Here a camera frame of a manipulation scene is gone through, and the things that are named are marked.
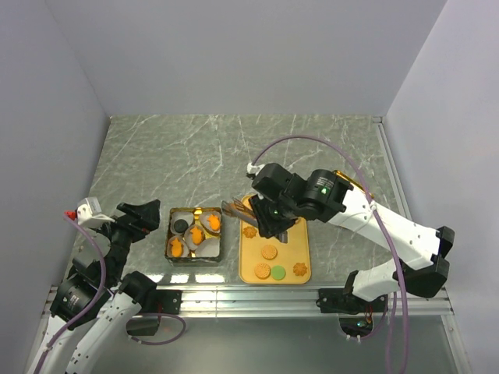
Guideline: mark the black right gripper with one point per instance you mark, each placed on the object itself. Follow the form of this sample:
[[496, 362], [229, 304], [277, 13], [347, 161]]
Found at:
[[267, 227]]

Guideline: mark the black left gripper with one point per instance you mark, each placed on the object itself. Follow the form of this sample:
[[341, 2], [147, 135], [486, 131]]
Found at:
[[139, 219]]

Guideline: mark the black sandwich cookie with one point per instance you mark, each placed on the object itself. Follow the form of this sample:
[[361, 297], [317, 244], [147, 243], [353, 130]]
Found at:
[[180, 226]]

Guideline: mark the orange fish cookie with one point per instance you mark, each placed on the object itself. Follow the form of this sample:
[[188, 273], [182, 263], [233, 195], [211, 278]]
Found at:
[[214, 222], [197, 235], [176, 248]]

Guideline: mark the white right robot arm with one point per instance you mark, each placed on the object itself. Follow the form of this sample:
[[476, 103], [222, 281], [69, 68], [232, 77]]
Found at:
[[418, 265]]

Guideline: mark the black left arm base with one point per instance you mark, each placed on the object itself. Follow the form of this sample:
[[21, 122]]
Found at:
[[156, 304]]

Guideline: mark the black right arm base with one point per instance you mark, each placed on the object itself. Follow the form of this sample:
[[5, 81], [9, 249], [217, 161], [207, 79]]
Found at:
[[360, 319]]

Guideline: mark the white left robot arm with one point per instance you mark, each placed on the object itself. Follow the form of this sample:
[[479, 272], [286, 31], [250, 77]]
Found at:
[[96, 301]]

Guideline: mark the flower shaped cookie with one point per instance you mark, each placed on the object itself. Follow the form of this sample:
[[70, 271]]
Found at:
[[300, 269], [240, 206], [249, 232]]

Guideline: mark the round waffle cookie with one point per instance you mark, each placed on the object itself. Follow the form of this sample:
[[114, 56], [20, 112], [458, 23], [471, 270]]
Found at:
[[262, 271], [269, 252]]

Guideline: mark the white paper cup liner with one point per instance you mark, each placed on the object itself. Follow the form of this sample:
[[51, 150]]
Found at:
[[187, 238], [186, 215], [204, 223], [185, 247], [209, 248]]

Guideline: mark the green round cookie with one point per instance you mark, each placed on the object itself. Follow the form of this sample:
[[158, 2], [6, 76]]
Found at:
[[278, 273]]

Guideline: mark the gold cookie tin box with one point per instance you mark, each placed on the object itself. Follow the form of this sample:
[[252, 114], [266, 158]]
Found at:
[[191, 258]]

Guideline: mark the gold tin lid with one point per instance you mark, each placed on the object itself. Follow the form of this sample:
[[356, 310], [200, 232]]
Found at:
[[350, 180]]

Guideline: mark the aluminium front rail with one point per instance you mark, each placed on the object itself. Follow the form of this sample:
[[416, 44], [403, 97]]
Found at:
[[251, 301]]

